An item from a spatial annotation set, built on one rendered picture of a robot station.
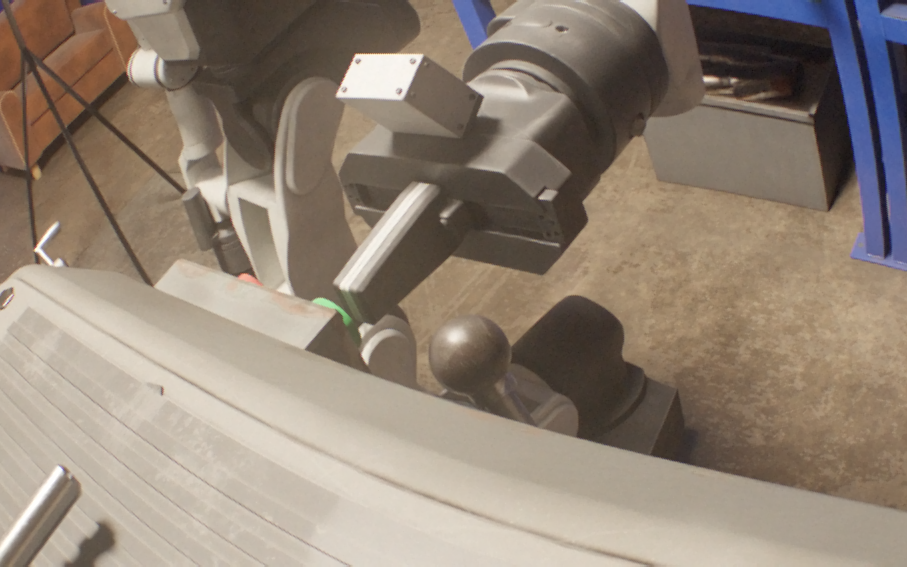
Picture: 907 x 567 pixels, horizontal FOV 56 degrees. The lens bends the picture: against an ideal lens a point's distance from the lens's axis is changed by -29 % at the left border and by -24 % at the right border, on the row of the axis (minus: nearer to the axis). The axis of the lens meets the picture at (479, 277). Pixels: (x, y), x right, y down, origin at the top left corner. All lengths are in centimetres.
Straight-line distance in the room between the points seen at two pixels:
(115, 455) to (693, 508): 16
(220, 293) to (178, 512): 21
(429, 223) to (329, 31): 83
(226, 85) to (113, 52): 381
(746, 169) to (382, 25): 130
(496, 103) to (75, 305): 24
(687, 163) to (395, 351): 127
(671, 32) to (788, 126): 174
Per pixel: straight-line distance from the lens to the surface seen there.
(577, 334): 177
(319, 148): 128
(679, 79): 61
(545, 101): 49
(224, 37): 117
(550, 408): 169
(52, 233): 164
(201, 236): 155
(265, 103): 128
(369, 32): 133
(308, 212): 131
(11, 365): 38
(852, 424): 195
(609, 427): 184
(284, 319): 42
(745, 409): 202
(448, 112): 47
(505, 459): 26
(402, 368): 144
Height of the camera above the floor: 150
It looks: 37 degrees down
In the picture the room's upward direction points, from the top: 23 degrees counter-clockwise
